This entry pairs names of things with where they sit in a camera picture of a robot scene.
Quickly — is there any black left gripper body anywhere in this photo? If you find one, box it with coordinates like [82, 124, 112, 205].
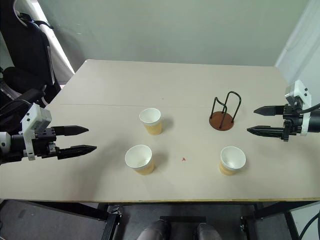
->
[31, 127, 61, 160]

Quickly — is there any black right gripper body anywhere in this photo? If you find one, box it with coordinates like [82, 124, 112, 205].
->
[281, 103, 304, 144]

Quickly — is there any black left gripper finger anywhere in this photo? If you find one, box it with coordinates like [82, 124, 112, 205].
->
[51, 125, 90, 137]
[56, 144, 98, 161]

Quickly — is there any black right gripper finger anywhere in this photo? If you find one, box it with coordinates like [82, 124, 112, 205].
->
[253, 104, 286, 117]
[246, 125, 286, 140]

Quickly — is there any yellow ribbed paper cup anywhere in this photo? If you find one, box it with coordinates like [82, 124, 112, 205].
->
[124, 144, 155, 176]
[138, 107, 162, 136]
[218, 146, 247, 177]

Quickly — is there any black office chair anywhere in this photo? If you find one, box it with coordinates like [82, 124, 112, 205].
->
[0, 0, 62, 106]

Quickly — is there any dark rounded left foot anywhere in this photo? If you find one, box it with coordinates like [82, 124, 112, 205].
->
[136, 219, 172, 240]

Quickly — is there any dark rounded foot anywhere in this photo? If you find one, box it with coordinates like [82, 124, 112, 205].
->
[136, 219, 172, 240]
[193, 222, 223, 240]

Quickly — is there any dark rounded right foot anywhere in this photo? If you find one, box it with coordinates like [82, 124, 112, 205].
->
[193, 222, 223, 240]

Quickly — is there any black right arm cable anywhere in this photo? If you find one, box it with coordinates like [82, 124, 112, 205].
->
[298, 103, 320, 114]

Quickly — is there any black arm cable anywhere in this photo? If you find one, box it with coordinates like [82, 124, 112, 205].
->
[0, 98, 33, 118]
[298, 103, 320, 114]

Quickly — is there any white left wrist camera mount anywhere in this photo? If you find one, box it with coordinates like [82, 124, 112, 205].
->
[19, 103, 53, 161]

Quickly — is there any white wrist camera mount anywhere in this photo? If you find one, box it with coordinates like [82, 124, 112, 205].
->
[19, 103, 53, 161]
[284, 79, 312, 137]

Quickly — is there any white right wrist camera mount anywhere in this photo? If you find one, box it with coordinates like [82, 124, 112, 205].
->
[284, 79, 312, 137]

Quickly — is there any brown wire cup holder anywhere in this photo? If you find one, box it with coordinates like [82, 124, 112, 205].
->
[208, 91, 242, 132]

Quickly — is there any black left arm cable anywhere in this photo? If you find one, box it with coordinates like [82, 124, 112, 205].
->
[0, 98, 33, 118]

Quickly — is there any black table frame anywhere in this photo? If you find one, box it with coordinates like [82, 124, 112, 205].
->
[0, 198, 320, 240]

